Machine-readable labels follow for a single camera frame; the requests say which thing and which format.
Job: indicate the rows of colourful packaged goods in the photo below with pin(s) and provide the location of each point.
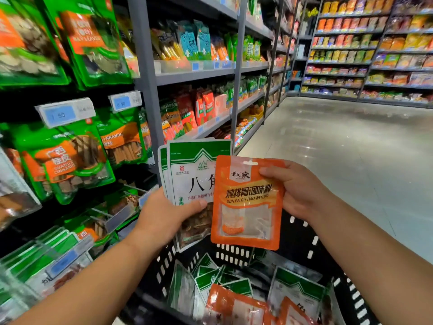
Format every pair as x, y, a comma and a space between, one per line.
352, 44

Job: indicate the row of green snack packets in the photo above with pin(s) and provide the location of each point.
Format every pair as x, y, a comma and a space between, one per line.
243, 47

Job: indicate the gray metal shelving unit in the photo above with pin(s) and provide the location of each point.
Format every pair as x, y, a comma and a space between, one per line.
352, 100
143, 64

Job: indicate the person's left hand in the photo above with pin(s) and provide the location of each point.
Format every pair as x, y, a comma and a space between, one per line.
166, 223

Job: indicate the orange seasoning packet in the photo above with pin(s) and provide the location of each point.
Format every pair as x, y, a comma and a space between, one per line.
247, 206

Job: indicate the row of red orange packets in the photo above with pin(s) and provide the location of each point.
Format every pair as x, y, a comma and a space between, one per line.
193, 108

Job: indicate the pile of packets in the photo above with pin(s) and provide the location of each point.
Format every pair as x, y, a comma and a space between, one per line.
223, 294

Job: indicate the person's right forearm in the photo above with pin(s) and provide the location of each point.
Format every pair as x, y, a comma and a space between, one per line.
379, 260

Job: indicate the blue white price tag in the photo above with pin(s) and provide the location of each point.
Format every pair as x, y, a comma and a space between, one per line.
125, 101
64, 113
67, 260

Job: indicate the row of green white packets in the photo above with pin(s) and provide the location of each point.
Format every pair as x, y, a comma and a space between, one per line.
40, 257

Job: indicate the black shopping basket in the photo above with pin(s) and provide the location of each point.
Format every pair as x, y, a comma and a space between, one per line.
298, 247

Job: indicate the row of clear green-top packets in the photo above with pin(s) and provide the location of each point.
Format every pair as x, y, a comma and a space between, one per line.
13, 301

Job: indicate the person's right hand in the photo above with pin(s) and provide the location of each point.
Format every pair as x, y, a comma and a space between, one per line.
304, 193

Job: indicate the green leaf packets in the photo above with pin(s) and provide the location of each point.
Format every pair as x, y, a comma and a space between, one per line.
91, 37

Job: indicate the person's left forearm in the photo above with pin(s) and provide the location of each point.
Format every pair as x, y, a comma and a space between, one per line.
88, 287

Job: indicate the green orange Guangxi cinnamon bags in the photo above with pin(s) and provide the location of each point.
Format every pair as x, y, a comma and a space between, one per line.
122, 135
61, 159

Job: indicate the green white-slice packets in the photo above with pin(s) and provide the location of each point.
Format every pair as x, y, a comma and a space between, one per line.
27, 44

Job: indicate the row of teal yellow packets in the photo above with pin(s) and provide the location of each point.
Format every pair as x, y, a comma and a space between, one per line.
189, 40

